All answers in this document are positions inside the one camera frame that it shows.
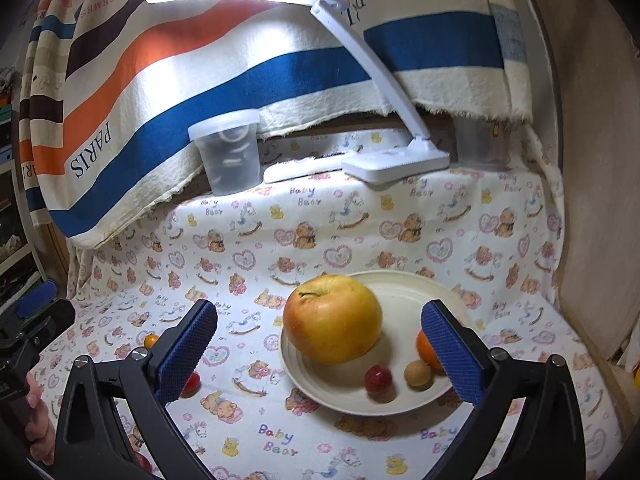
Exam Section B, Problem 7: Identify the bear print table cloth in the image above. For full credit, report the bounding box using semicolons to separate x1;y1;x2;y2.
25;120;631;480

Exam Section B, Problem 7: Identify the large orange mandarin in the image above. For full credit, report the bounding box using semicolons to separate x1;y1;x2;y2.
416;329;446;372

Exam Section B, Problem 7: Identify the large yellow apple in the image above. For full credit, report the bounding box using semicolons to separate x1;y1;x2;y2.
282;274;383;365

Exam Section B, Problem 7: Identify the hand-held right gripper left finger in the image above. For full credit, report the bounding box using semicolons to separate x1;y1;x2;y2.
54;299;218;480

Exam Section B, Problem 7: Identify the white flat slab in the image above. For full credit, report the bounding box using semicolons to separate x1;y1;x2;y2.
262;160;351;184

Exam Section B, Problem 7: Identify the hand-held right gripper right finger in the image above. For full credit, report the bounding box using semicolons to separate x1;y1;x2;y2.
421;300;586;480

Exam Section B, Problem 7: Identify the light wooden board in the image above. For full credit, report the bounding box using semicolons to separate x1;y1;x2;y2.
540;10;640;361

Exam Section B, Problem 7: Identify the white desk lamp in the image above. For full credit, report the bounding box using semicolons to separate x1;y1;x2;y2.
144;0;451;185

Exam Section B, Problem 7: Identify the clear plastic cup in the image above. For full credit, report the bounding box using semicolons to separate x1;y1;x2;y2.
452;115;513;171

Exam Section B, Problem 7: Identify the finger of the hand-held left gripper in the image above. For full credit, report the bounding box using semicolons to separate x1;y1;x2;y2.
17;280;58;318

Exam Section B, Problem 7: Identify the striped blanket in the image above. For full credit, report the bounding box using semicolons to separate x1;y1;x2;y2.
20;0;533;251

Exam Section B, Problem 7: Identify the lidded translucent plastic container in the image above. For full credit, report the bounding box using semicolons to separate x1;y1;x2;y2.
188;109;262;196

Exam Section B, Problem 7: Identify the small brown longan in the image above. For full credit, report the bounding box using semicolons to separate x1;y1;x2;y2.
404;360;433;389

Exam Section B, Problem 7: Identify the person's left hand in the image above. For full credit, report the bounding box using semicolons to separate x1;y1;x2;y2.
25;375;57;466

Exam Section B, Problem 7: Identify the cream round plate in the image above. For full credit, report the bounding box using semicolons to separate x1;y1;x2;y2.
279;270;473;415

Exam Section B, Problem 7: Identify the white shelf unit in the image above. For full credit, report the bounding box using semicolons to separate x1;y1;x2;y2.
0;60;46;281

